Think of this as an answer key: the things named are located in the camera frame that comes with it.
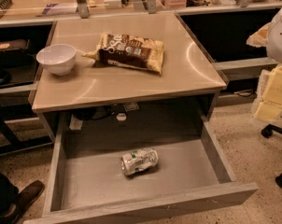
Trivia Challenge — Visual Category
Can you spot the beige counter cabinet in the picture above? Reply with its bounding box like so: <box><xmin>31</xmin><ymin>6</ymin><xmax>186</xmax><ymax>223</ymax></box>
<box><xmin>32</xmin><ymin>13</ymin><xmax>226</xmax><ymax>113</ymax></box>

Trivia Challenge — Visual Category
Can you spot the brown shoe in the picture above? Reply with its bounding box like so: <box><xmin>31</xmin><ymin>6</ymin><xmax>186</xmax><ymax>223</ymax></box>
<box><xmin>0</xmin><ymin>180</ymin><xmax>45</xmax><ymax>224</ymax></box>

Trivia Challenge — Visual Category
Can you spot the white bowl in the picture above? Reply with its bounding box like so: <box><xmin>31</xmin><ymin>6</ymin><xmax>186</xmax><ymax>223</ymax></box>
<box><xmin>36</xmin><ymin>44</ymin><xmax>77</xmax><ymax>76</ymax></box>

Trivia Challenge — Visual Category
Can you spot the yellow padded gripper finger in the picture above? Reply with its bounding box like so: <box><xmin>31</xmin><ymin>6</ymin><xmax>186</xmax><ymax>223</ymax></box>
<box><xmin>251</xmin><ymin>64</ymin><xmax>282</xmax><ymax>121</ymax></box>
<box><xmin>247</xmin><ymin>23</ymin><xmax>270</xmax><ymax>48</ymax></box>

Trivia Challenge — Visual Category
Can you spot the dark trouser leg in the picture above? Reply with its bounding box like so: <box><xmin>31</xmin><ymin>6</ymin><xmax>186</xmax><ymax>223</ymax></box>
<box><xmin>0</xmin><ymin>172</ymin><xmax>19</xmax><ymax>215</ymax></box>

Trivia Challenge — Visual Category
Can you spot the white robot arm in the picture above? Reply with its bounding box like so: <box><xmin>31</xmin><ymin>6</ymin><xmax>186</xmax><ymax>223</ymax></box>
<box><xmin>247</xmin><ymin>8</ymin><xmax>282</xmax><ymax>121</ymax></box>

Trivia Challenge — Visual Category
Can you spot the brown chip bag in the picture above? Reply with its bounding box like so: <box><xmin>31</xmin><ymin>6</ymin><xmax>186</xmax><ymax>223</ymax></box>
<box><xmin>83</xmin><ymin>34</ymin><xmax>163</xmax><ymax>74</ymax></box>

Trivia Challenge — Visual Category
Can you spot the black office chair base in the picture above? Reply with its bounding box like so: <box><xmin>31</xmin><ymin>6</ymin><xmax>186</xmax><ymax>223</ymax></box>
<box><xmin>261</xmin><ymin>123</ymin><xmax>282</xmax><ymax>189</ymax></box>

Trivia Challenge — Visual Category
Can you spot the open grey wooden drawer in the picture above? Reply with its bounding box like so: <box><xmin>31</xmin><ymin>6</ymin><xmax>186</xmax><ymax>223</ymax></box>
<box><xmin>25</xmin><ymin>103</ymin><xmax>258</xmax><ymax>224</ymax></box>

